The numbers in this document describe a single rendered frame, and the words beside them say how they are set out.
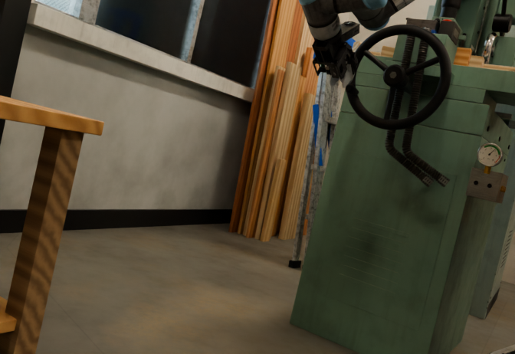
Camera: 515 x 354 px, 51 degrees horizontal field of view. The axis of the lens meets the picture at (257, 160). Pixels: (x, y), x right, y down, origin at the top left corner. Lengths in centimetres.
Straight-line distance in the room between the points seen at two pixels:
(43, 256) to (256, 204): 224
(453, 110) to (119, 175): 156
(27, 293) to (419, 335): 110
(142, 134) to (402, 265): 147
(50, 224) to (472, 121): 116
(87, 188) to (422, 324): 151
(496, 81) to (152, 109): 162
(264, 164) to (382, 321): 161
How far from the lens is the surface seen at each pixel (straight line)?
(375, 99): 172
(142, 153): 268
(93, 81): 238
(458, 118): 165
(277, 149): 313
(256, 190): 309
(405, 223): 166
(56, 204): 95
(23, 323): 100
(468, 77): 166
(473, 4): 199
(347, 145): 173
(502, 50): 200
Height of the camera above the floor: 56
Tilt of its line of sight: 2 degrees down
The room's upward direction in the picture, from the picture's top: 13 degrees clockwise
